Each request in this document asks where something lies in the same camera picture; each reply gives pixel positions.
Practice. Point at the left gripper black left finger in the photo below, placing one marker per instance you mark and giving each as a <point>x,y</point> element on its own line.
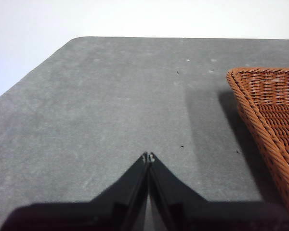
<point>86,216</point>

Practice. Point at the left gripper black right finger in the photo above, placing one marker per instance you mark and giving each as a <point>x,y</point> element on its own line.
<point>219,216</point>

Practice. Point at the brown woven wicker basket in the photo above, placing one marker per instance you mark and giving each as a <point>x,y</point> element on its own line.
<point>279,125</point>

